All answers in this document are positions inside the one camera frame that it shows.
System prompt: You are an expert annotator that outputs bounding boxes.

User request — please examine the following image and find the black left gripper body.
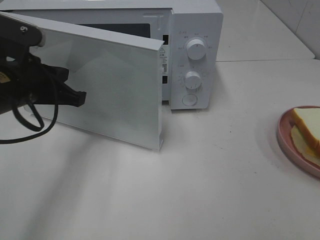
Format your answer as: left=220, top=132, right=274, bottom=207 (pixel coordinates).
left=9, top=53, right=70, bottom=107

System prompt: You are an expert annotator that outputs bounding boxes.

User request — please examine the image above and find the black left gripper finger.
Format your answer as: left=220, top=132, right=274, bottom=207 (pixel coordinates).
left=62, top=84, right=87, bottom=107

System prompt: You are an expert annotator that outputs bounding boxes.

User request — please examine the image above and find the white microwave door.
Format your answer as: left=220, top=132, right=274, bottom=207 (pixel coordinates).
left=6, top=13, right=163, bottom=151

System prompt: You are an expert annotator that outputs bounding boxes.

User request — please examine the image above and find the round door release button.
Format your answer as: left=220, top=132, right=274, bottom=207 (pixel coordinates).
left=182, top=94, right=198, bottom=107

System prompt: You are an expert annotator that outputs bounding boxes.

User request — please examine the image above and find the pink round plate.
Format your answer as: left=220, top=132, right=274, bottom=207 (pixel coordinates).
left=276, top=105, right=320, bottom=179

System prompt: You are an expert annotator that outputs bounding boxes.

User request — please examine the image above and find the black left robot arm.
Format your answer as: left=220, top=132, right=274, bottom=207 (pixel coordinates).
left=0, top=54, right=87, bottom=114

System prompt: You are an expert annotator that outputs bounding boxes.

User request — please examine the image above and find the white warning label sticker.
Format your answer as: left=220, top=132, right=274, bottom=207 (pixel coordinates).
left=159, top=45, right=169, bottom=76

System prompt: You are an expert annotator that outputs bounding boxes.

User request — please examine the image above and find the upper white power knob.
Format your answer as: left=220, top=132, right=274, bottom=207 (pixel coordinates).
left=185, top=37, right=206, bottom=61

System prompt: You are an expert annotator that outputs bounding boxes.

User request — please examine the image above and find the white microwave oven body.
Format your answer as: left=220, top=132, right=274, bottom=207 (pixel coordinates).
left=0, top=0, right=224, bottom=110

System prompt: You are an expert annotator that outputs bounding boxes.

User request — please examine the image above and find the black left camera cable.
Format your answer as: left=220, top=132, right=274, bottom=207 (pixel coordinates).
left=0, top=53, right=60, bottom=145

